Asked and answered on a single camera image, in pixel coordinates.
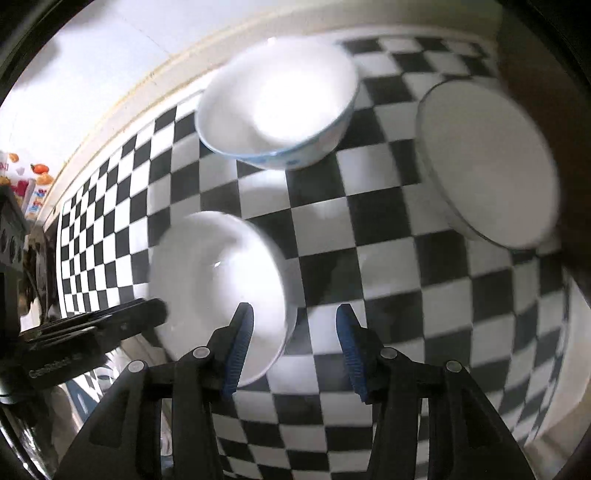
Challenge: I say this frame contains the white bowl rose pattern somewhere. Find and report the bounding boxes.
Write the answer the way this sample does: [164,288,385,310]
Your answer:
[149,211,297,386]

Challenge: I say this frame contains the white bowl blue hearts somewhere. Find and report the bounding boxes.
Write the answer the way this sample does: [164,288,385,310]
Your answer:
[195,37,361,170]

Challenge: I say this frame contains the black white checkered mat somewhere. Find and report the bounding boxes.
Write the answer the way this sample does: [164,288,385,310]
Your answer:
[58,35,568,479]

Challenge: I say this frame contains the black gas stove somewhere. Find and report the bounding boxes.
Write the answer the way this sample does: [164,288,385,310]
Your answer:
[1,185,58,337]

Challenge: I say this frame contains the brown rice cooker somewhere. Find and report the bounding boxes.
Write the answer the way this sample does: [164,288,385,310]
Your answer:
[497,9,590,276]

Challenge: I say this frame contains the colourful wall sticker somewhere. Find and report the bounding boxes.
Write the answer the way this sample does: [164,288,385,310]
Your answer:
[0,152,54,222]

